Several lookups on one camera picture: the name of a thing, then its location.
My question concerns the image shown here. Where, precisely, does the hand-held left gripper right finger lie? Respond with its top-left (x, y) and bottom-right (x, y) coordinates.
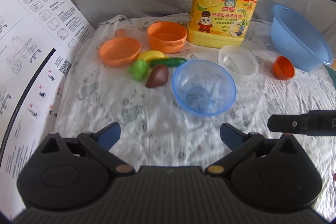
top-left (204, 123), bottom-right (305, 174)

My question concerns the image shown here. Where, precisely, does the white printed cardboard box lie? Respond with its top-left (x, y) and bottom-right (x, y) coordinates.
top-left (0, 0), bottom-right (96, 215)

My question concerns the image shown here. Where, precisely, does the large blue plastic basin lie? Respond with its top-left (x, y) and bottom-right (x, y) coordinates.
top-left (270, 3), bottom-right (334, 72)

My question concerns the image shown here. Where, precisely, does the yellow detergent pump bottle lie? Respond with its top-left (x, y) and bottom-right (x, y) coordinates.
top-left (187, 0), bottom-right (263, 49)

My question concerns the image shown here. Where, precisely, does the white cat-print blanket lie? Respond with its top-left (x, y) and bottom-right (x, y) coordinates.
top-left (55, 13), bottom-right (336, 215)

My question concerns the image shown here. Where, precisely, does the orange toy pan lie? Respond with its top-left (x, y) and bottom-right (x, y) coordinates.
top-left (99, 29), bottom-right (142, 68)

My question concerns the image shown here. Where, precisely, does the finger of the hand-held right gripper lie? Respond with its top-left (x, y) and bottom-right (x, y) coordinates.
top-left (267, 113), bottom-right (309, 134)

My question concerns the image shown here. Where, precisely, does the orange toy pot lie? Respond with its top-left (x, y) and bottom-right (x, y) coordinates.
top-left (147, 21), bottom-right (188, 54)

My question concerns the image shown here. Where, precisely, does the brown toy vegetable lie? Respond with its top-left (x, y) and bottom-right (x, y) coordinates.
top-left (145, 64), bottom-right (170, 89)

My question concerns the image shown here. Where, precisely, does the clear plastic bowl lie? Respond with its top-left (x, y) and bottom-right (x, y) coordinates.
top-left (218, 45), bottom-right (259, 82)

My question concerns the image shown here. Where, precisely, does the green toy cucumber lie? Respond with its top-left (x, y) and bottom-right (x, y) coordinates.
top-left (149, 57), bottom-right (188, 68)

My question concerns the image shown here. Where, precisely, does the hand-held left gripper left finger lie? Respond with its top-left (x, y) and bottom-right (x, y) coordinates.
top-left (39, 122), bottom-right (137, 175)

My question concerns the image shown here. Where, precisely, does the transparent blue bowl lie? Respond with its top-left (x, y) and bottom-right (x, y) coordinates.
top-left (172, 60), bottom-right (236, 118)

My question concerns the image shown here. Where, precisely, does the small orange bowl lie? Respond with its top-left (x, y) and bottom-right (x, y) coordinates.
top-left (273, 55), bottom-right (295, 81)

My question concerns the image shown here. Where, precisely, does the yellow toy banana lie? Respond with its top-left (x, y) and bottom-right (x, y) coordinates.
top-left (137, 50), bottom-right (165, 62)

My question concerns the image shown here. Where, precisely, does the green toy vegetable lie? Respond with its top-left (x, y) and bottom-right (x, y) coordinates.
top-left (128, 60), bottom-right (150, 82)

